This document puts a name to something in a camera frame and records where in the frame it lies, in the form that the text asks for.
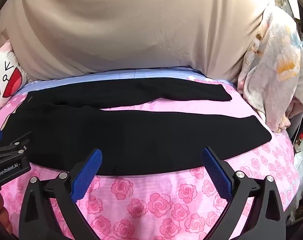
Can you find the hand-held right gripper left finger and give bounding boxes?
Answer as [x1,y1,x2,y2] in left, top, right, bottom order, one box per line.
[18,149,103,240]

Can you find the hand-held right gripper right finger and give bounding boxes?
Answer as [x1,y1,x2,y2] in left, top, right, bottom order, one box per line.
[202,146,287,240]

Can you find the black pants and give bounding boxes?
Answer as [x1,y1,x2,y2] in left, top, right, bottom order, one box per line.
[3,78,272,177]

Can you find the cartoon face pillow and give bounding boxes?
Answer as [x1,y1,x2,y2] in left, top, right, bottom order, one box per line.
[0,41,29,115]

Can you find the pink rose print bed sheet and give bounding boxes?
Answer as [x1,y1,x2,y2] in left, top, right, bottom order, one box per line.
[0,66,301,240]

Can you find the pale floral blanket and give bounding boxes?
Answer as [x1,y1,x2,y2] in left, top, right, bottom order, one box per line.
[237,0,303,133]

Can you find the beige quilt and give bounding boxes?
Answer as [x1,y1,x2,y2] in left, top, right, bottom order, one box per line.
[1,0,277,84]

